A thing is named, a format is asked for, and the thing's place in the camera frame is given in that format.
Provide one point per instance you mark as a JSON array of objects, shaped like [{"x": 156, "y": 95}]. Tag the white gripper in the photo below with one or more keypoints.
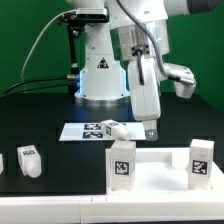
[{"x": 145, "y": 100}]

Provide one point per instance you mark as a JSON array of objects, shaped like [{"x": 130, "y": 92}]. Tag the white square tabletop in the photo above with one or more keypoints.
[{"x": 163, "y": 170}]

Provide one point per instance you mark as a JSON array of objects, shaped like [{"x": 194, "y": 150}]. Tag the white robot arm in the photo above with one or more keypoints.
[{"x": 125, "y": 42}]

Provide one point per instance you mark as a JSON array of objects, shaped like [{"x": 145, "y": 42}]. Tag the white paper with markers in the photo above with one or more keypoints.
[{"x": 92, "y": 132}]

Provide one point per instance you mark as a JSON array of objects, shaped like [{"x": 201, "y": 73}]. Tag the white L-shaped obstacle wall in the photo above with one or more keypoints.
[{"x": 110, "y": 208}]

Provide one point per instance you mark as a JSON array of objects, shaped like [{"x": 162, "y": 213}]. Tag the black camera stand pole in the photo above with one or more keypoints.
[{"x": 73, "y": 34}]

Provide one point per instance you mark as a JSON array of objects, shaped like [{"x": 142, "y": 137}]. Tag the black camera on stand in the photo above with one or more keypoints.
[{"x": 85, "y": 15}]

